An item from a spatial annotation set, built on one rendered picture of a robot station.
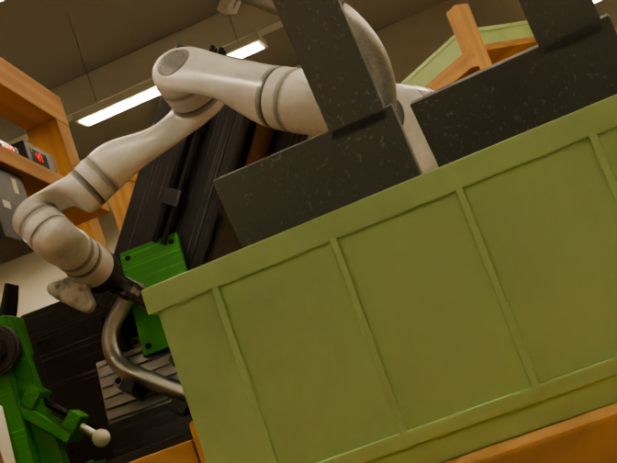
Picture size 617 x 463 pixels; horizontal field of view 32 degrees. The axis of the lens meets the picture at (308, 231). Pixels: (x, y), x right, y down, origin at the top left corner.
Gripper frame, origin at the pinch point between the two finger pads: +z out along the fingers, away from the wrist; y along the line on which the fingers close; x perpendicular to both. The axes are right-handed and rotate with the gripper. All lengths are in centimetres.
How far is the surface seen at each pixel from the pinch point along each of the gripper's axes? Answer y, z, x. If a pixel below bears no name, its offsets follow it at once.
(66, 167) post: 71, 63, -29
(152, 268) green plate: -0.4, 3.0, -6.5
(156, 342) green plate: -8.5, 3.0, 5.0
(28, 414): -8.3, -21.8, 25.3
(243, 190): -60, -97, -1
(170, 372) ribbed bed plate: -13.0, 4.4, 8.5
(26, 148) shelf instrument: 45, 12, -19
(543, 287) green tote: -85, -105, 0
